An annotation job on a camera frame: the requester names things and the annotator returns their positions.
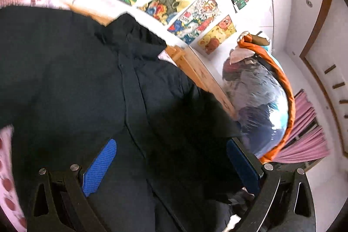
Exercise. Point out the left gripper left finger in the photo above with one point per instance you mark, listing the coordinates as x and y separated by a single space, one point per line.
60 199

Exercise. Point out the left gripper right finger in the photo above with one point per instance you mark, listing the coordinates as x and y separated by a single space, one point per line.
283 199

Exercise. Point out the black coat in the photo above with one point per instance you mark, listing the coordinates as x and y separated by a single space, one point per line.
60 92

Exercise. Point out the pink apple print quilt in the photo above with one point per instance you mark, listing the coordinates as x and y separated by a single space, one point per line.
11 210

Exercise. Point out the pink curtain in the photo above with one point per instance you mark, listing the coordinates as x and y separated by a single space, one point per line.
307 141

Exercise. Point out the orange clear storage bag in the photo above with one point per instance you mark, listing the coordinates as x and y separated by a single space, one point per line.
259 90

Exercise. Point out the yellow bear drawing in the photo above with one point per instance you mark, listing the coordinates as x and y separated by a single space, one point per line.
215 37

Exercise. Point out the red 2024 festival drawing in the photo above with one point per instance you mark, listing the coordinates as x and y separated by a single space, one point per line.
195 20

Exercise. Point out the wooden bed frame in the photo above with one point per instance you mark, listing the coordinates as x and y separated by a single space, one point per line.
156 71

